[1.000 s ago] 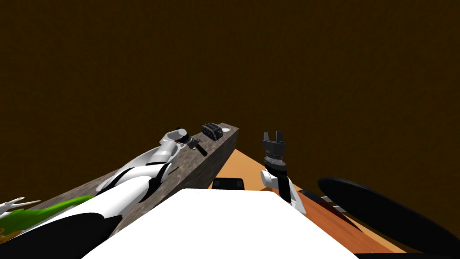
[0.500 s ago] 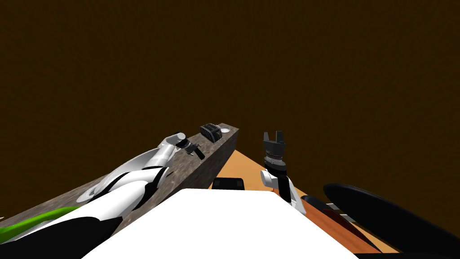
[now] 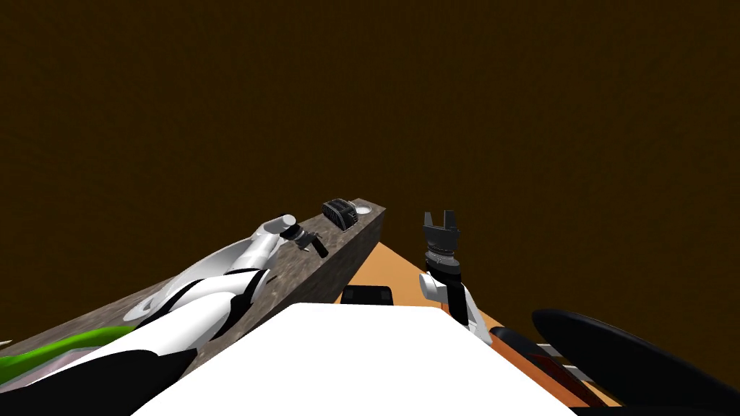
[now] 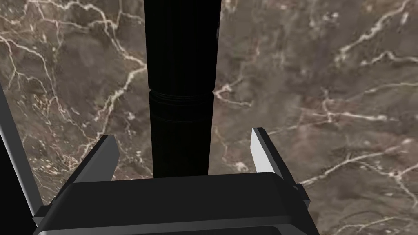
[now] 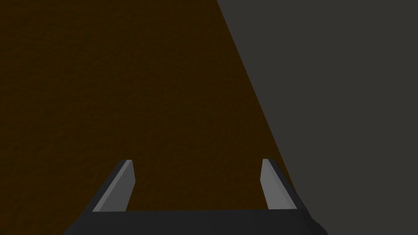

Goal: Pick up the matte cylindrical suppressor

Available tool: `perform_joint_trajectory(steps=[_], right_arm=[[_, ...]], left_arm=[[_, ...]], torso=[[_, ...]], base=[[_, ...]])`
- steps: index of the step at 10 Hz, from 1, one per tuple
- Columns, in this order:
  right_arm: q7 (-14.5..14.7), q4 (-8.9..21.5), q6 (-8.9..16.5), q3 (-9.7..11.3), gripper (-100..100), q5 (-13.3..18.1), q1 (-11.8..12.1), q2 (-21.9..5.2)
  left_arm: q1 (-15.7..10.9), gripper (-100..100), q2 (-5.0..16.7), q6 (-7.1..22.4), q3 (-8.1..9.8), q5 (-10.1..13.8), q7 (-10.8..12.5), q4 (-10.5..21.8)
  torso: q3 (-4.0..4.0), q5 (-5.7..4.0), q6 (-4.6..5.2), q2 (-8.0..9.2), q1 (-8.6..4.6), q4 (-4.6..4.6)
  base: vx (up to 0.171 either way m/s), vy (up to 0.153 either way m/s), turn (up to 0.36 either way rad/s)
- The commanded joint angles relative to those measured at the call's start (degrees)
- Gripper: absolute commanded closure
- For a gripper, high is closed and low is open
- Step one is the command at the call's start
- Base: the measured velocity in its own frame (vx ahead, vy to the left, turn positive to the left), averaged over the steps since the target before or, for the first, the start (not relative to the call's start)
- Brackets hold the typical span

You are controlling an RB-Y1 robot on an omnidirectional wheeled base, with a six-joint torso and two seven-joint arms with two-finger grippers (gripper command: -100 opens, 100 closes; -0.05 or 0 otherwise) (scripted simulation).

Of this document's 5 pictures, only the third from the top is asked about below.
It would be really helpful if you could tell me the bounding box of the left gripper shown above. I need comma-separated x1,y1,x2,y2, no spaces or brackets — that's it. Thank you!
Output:
294,230,330,259

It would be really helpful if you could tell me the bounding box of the green flat shape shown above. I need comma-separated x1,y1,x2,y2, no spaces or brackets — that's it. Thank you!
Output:
0,326,138,386

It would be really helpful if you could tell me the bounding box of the black toaster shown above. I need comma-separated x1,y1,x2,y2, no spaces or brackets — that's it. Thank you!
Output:
321,198,360,232

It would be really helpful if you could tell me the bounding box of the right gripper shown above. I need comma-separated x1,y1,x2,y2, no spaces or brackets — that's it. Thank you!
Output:
423,210,462,252

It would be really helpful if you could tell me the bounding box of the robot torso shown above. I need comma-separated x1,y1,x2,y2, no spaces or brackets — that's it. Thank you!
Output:
130,285,579,416

